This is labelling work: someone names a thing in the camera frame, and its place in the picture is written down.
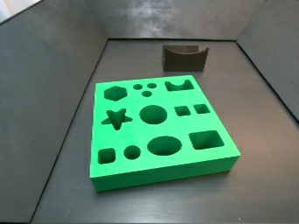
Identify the black curved holder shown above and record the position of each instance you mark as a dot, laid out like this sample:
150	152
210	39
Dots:
183	58

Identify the green shape sorter board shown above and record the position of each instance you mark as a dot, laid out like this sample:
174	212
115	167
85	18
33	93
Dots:
157	132

